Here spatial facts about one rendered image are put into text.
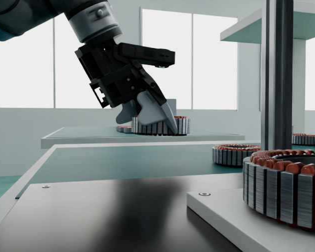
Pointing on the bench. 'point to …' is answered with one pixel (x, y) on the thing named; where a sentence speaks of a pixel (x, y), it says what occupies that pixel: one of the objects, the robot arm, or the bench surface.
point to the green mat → (132, 163)
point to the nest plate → (251, 224)
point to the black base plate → (113, 217)
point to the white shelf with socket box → (314, 16)
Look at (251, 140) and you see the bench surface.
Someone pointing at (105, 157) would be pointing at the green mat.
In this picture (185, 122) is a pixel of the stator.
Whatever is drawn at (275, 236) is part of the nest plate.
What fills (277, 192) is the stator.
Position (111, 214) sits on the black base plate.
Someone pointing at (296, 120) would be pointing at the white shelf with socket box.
